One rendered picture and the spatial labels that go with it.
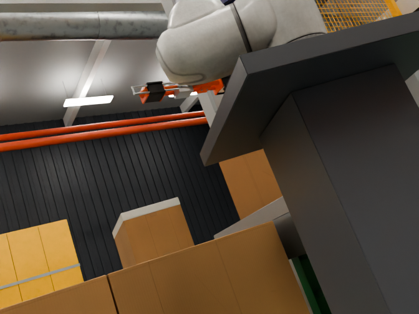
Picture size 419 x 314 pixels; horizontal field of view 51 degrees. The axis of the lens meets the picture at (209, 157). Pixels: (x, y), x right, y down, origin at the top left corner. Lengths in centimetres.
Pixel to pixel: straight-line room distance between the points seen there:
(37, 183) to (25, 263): 431
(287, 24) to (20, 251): 812
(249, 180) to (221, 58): 88
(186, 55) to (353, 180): 47
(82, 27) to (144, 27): 111
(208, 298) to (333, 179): 67
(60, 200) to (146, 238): 985
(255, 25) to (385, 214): 50
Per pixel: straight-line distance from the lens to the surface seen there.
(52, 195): 1271
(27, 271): 879
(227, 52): 105
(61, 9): 440
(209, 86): 192
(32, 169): 1288
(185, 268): 137
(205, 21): 107
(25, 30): 747
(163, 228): 295
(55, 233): 900
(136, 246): 290
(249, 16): 105
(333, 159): 86
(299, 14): 105
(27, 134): 1031
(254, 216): 174
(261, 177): 177
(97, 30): 780
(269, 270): 150
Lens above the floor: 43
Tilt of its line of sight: 15 degrees up
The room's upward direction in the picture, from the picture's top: 21 degrees counter-clockwise
